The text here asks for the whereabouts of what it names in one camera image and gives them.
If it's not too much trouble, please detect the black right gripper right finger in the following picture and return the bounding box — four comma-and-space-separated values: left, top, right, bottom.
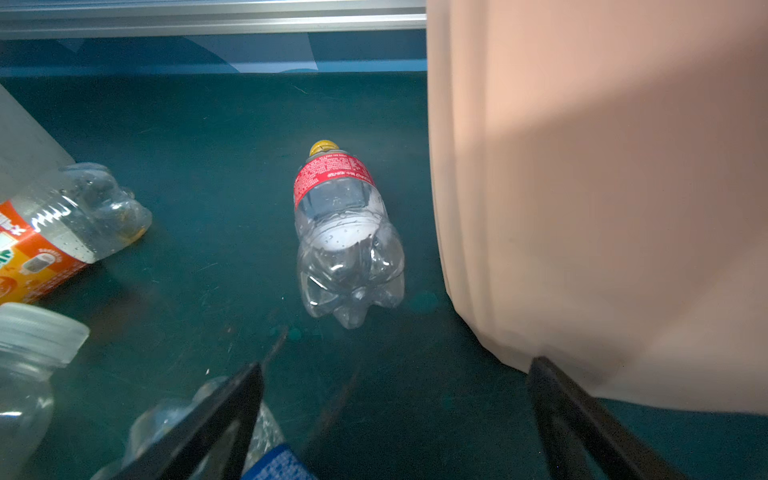
527, 356, 686, 479

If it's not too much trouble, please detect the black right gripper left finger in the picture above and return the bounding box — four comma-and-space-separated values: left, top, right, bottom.
114, 362, 264, 479

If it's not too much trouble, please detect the white capped clear bottle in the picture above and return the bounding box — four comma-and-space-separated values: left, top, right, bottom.
1, 302, 90, 479

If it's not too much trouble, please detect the clear bottle red label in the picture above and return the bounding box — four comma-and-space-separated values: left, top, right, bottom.
293, 140, 405, 329

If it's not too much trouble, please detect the pepsi bottle near right arm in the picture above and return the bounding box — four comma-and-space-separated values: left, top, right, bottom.
89, 376, 318, 480

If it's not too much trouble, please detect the clear bottle orange label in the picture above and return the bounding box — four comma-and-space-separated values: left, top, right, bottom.
1, 163, 152, 303

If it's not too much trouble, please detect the pink ribbed flower pot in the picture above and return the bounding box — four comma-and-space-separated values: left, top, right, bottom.
426, 1, 767, 414

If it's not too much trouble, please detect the aluminium back frame rail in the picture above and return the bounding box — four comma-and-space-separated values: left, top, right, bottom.
1, 0, 427, 40

